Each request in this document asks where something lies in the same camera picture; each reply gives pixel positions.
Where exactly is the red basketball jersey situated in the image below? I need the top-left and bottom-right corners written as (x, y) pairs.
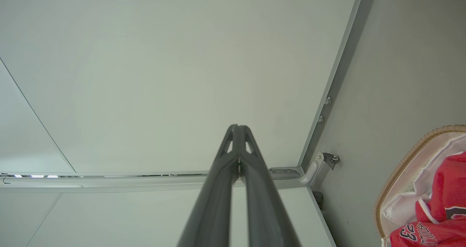
top-left (390, 152), bottom-right (466, 247)

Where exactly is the grey curved partition foot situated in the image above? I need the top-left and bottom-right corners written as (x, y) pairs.
top-left (299, 152), bottom-right (326, 188)

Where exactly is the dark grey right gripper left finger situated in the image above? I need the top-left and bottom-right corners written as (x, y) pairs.
top-left (177, 124), bottom-right (240, 247)

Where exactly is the white plastic liner bag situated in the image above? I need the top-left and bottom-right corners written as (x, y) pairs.
top-left (382, 132), bottom-right (466, 236)

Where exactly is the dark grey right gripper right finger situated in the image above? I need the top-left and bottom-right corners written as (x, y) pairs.
top-left (240, 125), bottom-right (303, 247)

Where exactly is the white laundry basket brown rim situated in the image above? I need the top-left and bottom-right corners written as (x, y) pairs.
top-left (374, 125), bottom-right (466, 240)

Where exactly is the grey side panel bottom rail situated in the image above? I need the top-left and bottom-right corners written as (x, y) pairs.
top-left (307, 187), bottom-right (337, 247)

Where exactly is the black caster wheel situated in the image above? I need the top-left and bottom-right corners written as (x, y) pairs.
top-left (323, 153), bottom-right (340, 170)

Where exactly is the grey partition bottom rail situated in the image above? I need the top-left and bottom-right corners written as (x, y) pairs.
top-left (298, 0), bottom-right (367, 168)

